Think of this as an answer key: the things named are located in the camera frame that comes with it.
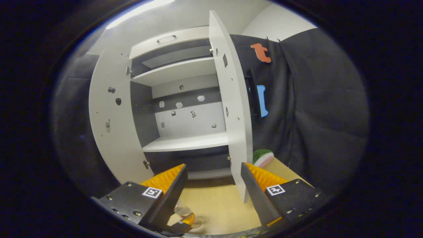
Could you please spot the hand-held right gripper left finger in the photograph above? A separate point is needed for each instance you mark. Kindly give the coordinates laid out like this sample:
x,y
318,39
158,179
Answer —
x,y
168,198

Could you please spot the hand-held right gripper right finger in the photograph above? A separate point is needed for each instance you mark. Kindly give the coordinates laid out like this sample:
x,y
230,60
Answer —
x,y
257,198

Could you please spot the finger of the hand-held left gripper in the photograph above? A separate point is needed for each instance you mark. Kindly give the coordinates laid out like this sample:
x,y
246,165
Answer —
x,y
180,228

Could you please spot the clear glass bottle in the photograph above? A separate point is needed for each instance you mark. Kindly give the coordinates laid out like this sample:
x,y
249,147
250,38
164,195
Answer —
x,y
182,211

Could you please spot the grey cabinet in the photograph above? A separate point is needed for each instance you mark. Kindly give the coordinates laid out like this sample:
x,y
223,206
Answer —
x,y
185,142

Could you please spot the grey cabinet door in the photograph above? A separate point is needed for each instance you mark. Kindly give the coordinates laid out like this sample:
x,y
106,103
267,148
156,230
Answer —
x,y
112,138
236,132

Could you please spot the grey cabinet drawer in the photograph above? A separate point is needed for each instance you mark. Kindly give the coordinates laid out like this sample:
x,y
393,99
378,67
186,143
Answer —
x,y
185,41

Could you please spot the watermelon slice toy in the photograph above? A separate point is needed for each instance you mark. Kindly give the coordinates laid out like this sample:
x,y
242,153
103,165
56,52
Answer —
x,y
262,157

